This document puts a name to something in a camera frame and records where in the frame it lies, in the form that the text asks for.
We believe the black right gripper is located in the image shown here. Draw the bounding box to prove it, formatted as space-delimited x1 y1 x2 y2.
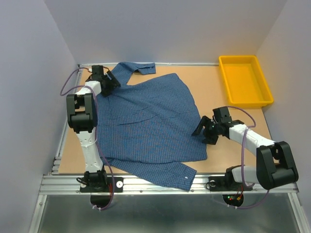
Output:
192 116 221 145

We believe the blue checked long sleeve shirt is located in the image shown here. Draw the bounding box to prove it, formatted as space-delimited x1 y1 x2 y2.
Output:
97 62 207 191

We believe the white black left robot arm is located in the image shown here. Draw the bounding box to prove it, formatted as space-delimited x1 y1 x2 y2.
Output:
60 65 121 193

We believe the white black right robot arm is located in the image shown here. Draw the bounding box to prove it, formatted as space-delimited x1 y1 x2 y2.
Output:
192 106 299 190

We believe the yellow plastic bin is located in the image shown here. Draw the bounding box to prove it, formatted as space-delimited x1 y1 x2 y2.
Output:
219 55 274 108

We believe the aluminium back rail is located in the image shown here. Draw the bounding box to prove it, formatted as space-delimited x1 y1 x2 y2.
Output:
78 62 219 67

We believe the aluminium rail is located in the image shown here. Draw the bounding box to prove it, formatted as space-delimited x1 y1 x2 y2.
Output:
40 172 299 195
78 62 219 67
47 68 83 175

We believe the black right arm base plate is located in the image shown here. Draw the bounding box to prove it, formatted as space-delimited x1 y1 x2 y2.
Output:
206 176 253 192

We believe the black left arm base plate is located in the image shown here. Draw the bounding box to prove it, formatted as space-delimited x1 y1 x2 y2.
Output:
79 176 123 193

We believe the aluminium left side rail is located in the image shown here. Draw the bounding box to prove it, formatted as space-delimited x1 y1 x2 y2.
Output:
47 68 83 175

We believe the aluminium front rail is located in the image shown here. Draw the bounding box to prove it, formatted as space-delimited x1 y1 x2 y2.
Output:
40 172 299 195

